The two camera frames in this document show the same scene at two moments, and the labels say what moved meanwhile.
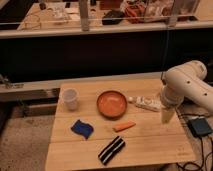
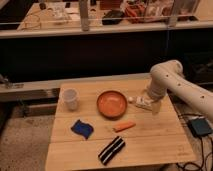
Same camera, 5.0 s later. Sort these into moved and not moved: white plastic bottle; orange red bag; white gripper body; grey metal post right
Moved: white gripper body
Not moved: orange red bag; grey metal post right; white plastic bottle
